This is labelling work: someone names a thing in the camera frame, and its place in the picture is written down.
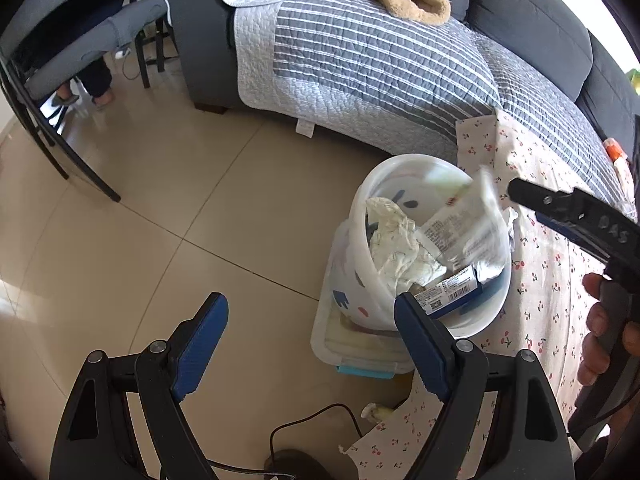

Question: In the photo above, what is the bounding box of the white cable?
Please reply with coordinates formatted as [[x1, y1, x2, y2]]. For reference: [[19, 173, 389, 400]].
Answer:
[[114, 45, 146, 81]]

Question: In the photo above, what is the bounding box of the blue cardboard box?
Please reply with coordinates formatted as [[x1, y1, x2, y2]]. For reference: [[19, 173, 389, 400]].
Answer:
[[412, 265, 483, 318]]

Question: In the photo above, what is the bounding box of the small crumpled white tissue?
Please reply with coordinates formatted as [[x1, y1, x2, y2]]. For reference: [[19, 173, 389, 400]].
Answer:
[[500, 206, 522, 251]]

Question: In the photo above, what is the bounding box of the cherry print tablecloth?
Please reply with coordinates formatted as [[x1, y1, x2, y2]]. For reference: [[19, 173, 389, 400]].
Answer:
[[340, 110, 640, 480]]

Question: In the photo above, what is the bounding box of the large white tissue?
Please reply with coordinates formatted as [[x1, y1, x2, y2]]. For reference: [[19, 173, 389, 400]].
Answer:
[[365, 197, 448, 293]]

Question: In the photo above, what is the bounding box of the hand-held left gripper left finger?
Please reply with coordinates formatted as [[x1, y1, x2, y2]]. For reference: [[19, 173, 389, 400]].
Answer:
[[49, 291, 230, 480]]

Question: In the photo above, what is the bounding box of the person's right hand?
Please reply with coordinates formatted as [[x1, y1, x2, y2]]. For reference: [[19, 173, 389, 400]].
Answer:
[[577, 272, 640, 391]]

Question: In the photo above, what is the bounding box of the falling clear plastic wrapper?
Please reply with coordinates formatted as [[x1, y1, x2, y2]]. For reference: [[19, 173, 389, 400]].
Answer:
[[416, 166, 507, 283]]

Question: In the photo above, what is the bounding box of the grey striped quilt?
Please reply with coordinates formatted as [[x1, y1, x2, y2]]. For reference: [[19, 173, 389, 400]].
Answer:
[[151, 0, 636, 211]]

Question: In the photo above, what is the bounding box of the clear plastic storage box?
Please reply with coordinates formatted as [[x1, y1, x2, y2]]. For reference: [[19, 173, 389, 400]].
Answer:
[[310, 220, 416, 380]]

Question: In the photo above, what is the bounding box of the dark grey sofa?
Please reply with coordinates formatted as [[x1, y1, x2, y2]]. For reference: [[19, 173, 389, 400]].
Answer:
[[162, 0, 640, 161]]

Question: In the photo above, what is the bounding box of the grey padded chair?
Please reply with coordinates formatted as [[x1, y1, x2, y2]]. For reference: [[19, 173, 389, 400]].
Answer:
[[0, 0, 171, 126]]

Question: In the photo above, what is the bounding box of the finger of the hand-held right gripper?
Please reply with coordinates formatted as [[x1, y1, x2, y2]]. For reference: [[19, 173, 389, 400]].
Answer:
[[507, 177, 609, 264]]

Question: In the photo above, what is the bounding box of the white printed trash bin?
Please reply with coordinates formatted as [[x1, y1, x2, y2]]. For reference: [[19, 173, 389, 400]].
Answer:
[[348, 154, 513, 338]]

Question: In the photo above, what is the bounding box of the black round object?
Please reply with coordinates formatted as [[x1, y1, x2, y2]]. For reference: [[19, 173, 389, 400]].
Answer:
[[265, 450, 341, 480]]

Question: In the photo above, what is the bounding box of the black cable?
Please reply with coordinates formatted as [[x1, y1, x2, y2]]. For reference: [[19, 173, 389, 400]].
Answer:
[[207, 404, 363, 476]]

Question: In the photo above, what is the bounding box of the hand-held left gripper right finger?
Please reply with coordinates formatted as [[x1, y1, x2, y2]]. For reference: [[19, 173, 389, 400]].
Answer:
[[393, 291, 576, 480]]

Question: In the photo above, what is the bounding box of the black metal table frame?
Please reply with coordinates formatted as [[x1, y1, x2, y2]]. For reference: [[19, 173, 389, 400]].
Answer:
[[0, 42, 123, 204]]

